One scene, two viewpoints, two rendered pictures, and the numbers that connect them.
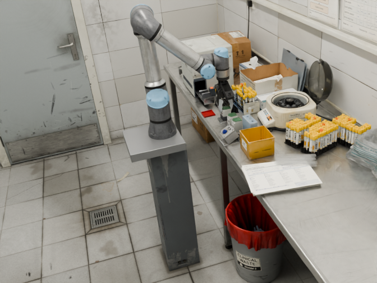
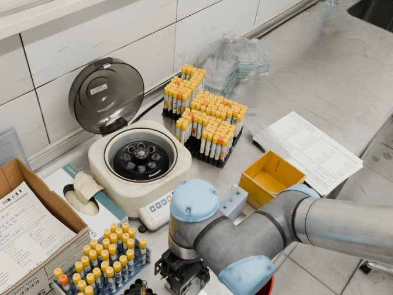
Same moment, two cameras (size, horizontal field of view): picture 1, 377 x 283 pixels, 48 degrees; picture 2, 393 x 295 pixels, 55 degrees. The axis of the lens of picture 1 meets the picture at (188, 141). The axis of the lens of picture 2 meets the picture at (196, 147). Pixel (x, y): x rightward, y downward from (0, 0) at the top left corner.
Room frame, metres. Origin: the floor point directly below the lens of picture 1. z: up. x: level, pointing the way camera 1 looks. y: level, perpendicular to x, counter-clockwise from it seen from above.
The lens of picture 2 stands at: (2.39, 0.03, 1.77)
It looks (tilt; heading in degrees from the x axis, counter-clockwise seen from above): 47 degrees down; 228
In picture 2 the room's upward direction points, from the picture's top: 8 degrees clockwise
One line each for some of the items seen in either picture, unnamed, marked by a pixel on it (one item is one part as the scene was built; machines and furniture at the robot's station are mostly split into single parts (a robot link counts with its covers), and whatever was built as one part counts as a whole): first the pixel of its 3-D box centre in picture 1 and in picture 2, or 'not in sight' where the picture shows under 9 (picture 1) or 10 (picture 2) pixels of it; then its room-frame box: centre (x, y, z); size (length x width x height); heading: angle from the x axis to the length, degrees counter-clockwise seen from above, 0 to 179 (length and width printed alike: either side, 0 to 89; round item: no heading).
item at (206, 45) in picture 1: (206, 65); not in sight; (2.64, -0.18, 1.03); 0.31 x 0.27 x 0.30; 13
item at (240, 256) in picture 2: (203, 62); (241, 252); (2.13, -0.13, 1.23); 0.11 x 0.11 x 0.08; 4
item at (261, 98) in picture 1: (279, 99); (85, 202); (2.23, -0.56, 0.92); 0.24 x 0.12 x 0.10; 103
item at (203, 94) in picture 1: (203, 94); not in sight; (2.43, -0.13, 0.92); 0.21 x 0.07 x 0.05; 13
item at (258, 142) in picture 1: (256, 142); (270, 184); (1.77, -0.33, 0.93); 0.13 x 0.13 x 0.10; 10
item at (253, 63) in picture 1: (253, 65); not in sight; (2.76, -0.51, 0.94); 0.22 x 0.12 x 0.13; 17
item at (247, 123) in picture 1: (249, 127); (228, 211); (1.93, -0.33, 0.92); 0.10 x 0.07 x 0.10; 15
